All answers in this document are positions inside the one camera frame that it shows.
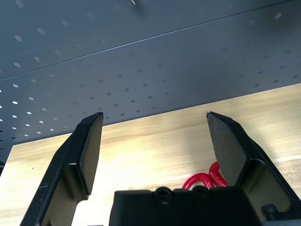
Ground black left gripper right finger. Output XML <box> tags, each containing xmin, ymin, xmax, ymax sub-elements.
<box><xmin>206</xmin><ymin>111</ymin><xmax>301</xmax><ymax>214</ymax></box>

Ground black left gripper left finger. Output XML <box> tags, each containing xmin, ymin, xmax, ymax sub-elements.
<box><xmin>20</xmin><ymin>112</ymin><xmax>104</xmax><ymax>226</ymax></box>

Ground red handled scissors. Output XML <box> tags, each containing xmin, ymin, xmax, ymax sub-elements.
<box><xmin>182</xmin><ymin>161</ymin><xmax>229</xmax><ymax>190</ymax></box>

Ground dark grey pegboard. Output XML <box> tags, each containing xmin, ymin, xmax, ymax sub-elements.
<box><xmin>0</xmin><ymin>0</ymin><xmax>301</xmax><ymax>176</ymax></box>

